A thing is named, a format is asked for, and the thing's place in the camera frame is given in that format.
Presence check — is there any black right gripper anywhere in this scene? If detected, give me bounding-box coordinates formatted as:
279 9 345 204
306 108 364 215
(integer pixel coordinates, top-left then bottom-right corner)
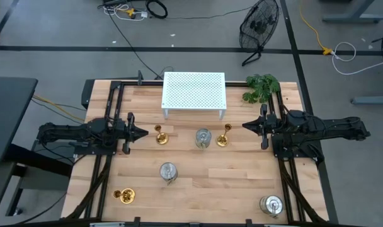
242 103 279 151

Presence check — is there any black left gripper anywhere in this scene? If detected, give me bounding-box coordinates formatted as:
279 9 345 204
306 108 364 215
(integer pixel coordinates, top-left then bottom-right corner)
115 112 149 155

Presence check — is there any short brass candlestick holder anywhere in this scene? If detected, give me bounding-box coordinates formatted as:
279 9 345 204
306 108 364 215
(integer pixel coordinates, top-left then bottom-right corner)
154 124 170 146
112 187 137 205

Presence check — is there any tall brass candlestick holder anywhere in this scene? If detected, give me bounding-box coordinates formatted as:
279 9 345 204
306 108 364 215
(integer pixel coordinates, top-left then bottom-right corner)
215 123 233 148

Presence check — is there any silver scented candle tin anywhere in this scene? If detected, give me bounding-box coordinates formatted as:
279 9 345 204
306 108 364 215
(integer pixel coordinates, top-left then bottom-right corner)
195 127 212 150
159 161 179 186
259 194 285 219

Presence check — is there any green potted plant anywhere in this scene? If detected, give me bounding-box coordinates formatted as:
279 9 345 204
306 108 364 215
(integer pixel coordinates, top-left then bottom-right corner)
241 74 281 104

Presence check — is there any white perforated metal shelf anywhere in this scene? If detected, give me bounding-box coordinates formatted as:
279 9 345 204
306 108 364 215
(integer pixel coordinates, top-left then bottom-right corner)
161 71 227 120

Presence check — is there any black floor fan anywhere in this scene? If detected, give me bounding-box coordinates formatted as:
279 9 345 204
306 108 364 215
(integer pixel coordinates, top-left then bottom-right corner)
238 0 280 67

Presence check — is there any grey desk foot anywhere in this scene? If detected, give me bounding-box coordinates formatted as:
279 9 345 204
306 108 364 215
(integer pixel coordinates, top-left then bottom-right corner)
351 95 383 106

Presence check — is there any dark grey desk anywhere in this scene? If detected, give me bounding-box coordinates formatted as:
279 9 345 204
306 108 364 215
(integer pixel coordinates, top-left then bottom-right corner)
0 76 74 221

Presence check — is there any black power strip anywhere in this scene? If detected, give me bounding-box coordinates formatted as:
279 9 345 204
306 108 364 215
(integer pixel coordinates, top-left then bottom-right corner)
102 0 130 7

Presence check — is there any grey desk leg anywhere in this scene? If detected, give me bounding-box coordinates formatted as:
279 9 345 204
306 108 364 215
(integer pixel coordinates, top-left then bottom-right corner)
322 0 383 24

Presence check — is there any black aluminium table frame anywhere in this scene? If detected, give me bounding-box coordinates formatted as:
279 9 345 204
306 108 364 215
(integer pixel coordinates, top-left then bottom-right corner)
61 80 329 227

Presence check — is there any small black cable loop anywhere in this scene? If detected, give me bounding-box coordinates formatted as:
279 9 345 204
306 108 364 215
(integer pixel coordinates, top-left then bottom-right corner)
153 65 175 81

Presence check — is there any long black floor cable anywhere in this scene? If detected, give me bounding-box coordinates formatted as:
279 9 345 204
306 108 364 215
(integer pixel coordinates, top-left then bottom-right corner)
105 6 163 80

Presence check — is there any yellow extension cable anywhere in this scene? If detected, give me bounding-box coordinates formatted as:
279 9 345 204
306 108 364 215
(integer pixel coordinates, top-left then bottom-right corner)
298 0 334 56

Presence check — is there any white tangled cable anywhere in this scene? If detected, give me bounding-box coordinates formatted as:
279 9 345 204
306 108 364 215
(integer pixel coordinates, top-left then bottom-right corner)
102 4 142 21

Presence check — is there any black coiled cable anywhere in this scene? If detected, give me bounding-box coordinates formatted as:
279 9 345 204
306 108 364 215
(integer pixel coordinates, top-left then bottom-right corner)
146 0 169 20

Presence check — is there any white power cable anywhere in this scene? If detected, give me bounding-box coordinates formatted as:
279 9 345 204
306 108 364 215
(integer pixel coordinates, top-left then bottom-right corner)
331 41 383 76

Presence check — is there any thin black floor cable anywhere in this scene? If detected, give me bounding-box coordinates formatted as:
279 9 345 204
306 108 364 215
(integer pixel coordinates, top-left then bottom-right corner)
166 6 254 20

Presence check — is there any black cable bundle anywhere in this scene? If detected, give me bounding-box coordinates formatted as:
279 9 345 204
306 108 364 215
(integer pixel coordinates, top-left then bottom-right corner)
371 29 383 60

